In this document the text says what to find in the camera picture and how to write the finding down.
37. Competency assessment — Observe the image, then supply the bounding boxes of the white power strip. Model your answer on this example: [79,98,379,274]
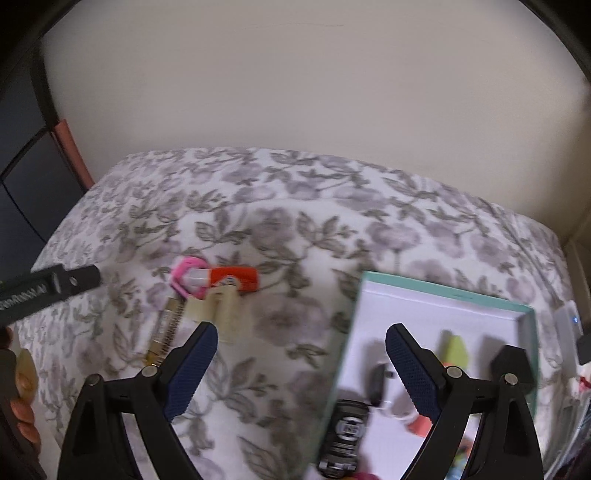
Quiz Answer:
[554,300,581,376]

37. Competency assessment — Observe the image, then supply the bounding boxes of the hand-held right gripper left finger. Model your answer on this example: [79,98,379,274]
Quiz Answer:
[58,322,219,480]

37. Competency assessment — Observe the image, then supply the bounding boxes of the person's left hand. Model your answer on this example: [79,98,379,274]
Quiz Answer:
[10,394,43,455]

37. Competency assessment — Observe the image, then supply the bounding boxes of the black power adapter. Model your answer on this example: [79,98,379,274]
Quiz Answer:
[491,344,537,394]

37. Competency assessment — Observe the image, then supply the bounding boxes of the white box with teal rim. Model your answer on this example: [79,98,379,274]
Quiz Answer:
[315,270,539,480]

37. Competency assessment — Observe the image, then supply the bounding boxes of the black toy car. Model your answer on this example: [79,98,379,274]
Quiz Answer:
[316,399,371,479]

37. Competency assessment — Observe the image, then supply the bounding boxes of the floral printed blanket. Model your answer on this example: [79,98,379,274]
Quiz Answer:
[16,147,578,480]

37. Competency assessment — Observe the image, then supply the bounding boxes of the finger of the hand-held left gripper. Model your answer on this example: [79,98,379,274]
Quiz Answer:
[51,264,102,297]

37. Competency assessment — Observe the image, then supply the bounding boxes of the red and white plastic dispenser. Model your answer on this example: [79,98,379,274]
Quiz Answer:
[187,266,259,294]

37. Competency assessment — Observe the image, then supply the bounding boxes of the beige toy gun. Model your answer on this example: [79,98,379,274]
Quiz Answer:
[185,285,254,344]

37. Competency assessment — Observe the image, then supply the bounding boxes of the dark cabinet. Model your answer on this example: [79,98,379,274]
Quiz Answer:
[0,46,88,259]

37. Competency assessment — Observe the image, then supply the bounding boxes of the gold harmonica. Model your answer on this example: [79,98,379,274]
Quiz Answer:
[144,298,182,367]

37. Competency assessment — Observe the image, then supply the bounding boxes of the black smartwatch with white case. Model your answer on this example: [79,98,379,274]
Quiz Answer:
[369,362,409,418]

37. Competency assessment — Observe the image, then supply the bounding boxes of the pink plastic ring toy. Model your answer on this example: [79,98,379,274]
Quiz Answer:
[171,257,209,300]

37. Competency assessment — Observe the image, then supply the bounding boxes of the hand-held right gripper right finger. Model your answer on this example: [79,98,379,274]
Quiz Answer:
[385,323,546,480]

